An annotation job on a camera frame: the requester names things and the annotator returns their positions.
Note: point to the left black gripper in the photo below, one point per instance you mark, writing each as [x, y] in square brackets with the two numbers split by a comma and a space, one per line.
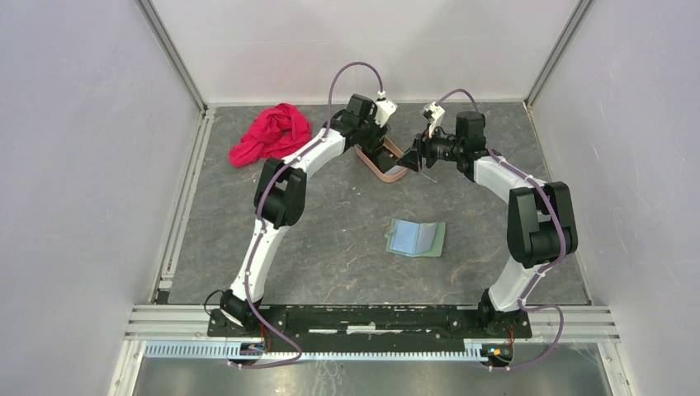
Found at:
[378, 132]

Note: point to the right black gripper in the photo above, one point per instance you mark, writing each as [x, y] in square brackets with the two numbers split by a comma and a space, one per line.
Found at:
[423, 143]

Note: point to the pink oval card tray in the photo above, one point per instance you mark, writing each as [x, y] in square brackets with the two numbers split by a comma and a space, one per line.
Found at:
[385, 178]

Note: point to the green card holder wallet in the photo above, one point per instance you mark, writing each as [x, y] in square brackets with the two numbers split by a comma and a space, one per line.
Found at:
[412, 239]

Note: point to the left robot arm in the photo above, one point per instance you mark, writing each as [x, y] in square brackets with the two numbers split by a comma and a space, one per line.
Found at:
[279, 199]

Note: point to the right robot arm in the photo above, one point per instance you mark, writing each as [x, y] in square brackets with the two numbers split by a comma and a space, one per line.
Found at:
[540, 228]

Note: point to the red crumpled cloth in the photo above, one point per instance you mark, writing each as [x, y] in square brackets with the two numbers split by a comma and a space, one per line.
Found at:
[275, 132]

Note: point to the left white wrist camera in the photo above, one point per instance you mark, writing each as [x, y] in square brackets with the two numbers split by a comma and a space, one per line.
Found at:
[385, 109]

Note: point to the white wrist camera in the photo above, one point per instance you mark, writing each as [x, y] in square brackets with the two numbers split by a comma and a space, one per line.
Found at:
[385, 109]
[434, 114]

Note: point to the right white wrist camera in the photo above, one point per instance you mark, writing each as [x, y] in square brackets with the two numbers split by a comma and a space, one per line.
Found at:
[434, 114]

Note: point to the aluminium frame rail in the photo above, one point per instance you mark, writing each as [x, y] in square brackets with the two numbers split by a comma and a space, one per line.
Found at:
[180, 331]

